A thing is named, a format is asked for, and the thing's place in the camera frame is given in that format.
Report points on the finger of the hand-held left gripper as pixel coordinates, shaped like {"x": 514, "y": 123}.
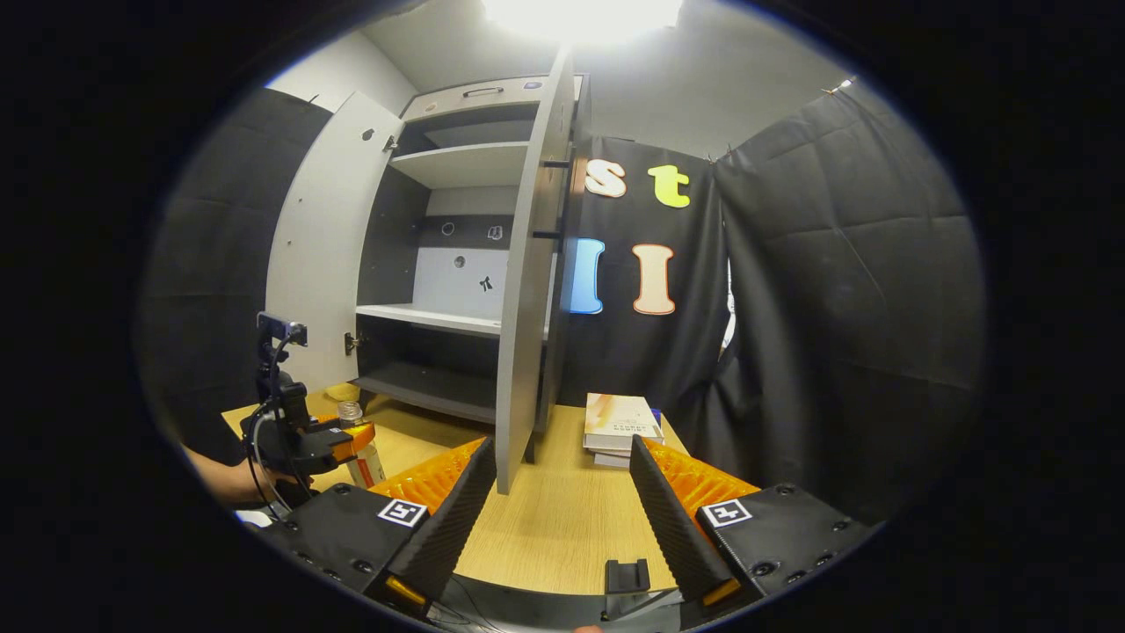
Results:
{"x": 360, "y": 437}

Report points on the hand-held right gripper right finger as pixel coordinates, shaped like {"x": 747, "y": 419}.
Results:
{"x": 672, "y": 527}

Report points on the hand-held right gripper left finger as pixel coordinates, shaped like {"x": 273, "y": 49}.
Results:
{"x": 457, "y": 519}

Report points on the clear plastic bottle orange label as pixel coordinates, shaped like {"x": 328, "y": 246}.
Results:
{"x": 367, "y": 470}

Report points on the grey cabinet door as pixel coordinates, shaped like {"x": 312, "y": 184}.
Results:
{"x": 523, "y": 352}
{"x": 325, "y": 246}

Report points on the grey cabinet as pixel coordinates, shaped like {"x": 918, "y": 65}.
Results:
{"x": 466, "y": 163}

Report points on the grey cabinet drawer front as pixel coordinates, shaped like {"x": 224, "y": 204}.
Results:
{"x": 457, "y": 101}

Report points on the yellow rounded object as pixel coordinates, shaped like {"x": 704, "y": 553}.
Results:
{"x": 343, "y": 392}

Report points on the white book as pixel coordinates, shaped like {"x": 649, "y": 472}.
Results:
{"x": 611, "y": 459}

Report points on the beige cover book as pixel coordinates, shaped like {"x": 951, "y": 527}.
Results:
{"x": 620, "y": 418}

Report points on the black backdrop cloth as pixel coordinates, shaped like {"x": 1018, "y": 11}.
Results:
{"x": 694, "y": 352}

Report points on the large ceiling light panel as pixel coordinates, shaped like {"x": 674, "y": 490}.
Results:
{"x": 582, "y": 19}

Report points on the black plastic bracket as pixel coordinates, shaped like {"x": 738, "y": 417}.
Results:
{"x": 626, "y": 576}

